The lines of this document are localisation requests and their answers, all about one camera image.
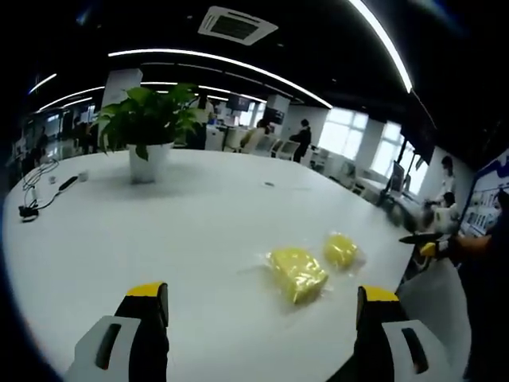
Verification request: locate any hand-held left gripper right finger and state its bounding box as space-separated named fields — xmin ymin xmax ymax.
xmin=329 ymin=285 xmax=453 ymax=382

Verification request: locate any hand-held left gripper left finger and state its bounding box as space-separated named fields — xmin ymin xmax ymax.
xmin=65 ymin=281 xmax=170 ymax=382

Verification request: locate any small yellow silicone block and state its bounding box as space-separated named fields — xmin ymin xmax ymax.
xmin=322 ymin=233 xmax=361 ymax=272

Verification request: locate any large yellow silicone block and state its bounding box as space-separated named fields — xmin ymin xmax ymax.
xmin=265 ymin=247 xmax=331 ymax=306

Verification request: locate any computer monitor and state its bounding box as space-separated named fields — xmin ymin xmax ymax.
xmin=390 ymin=159 xmax=407 ymax=193

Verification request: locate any person's dark clothing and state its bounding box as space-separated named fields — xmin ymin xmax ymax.
xmin=457 ymin=222 xmax=509 ymax=382

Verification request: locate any long ceiling light strip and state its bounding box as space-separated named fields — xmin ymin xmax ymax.
xmin=348 ymin=0 xmax=414 ymax=95
xmin=107 ymin=48 xmax=334 ymax=110

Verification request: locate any green potted plant white pot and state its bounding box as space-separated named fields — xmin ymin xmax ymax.
xmin=92 ymin=82 xmax=208 ymax=185

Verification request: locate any ceiling air conditioner vent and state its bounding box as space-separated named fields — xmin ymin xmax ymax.
xmin=196 ymin=5 xmax=280 ymax=47

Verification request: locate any blue wall display board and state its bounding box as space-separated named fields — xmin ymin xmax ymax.
xmin=460 ymin=148 xmax=509 ymax=240

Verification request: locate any black cable with plug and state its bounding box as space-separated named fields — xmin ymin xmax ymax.
xmin=17 ymin=158 xmax=67 ymax=223

